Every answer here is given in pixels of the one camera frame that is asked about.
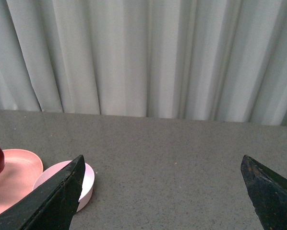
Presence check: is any pink bowl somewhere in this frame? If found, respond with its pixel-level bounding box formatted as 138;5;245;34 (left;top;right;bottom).
33;161;95;212

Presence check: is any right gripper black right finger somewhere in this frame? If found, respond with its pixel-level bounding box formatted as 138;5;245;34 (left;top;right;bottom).
240;155;287;230

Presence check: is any pink plate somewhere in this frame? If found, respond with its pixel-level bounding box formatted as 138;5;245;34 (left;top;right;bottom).
0;149;43;214

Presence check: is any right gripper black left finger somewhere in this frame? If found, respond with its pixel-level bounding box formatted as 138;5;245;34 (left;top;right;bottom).
0;155;85;230

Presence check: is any white curtain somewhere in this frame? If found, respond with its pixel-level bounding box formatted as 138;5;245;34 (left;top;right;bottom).
0;0;287;126

